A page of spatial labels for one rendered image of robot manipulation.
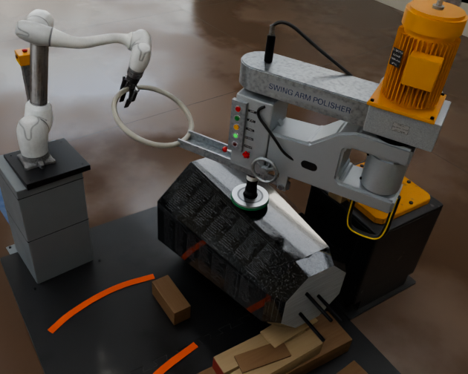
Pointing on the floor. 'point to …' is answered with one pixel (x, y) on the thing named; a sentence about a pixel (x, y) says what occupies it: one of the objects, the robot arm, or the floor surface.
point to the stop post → (24, 68)
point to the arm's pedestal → (46, 222)
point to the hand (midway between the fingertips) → (125, 100)
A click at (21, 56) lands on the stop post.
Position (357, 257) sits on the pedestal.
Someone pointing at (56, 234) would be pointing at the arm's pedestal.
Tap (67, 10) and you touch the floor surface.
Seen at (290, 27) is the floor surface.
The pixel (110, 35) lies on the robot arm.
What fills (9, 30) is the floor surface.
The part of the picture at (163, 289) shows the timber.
